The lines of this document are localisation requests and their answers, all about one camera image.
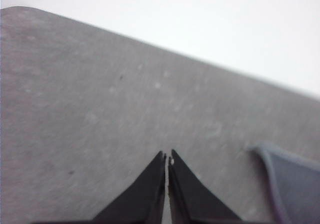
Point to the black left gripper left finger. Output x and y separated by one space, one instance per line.
142 199

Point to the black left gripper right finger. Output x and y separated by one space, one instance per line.
192 199

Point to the grey table cloth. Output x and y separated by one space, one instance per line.
100 103

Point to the purple towel with grey hem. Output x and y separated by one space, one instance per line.
295 184

